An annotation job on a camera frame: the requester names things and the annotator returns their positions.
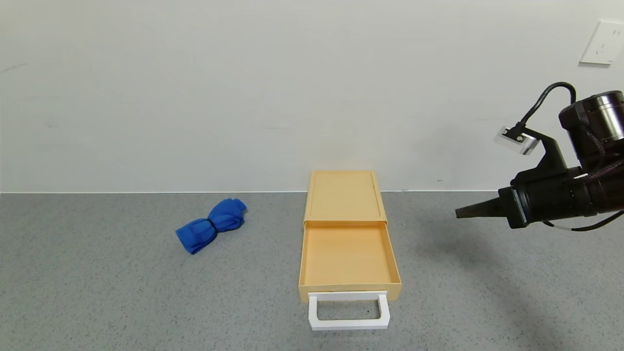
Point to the yellow drawer cabinet housing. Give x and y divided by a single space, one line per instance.
343 195

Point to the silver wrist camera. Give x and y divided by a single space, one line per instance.
524 142

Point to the white wall socket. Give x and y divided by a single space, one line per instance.
603 43

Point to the blue rolled cloth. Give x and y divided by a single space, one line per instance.
222 220

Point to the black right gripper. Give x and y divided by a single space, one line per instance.
513 208

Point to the black camera bracket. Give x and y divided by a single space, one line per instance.
553 156

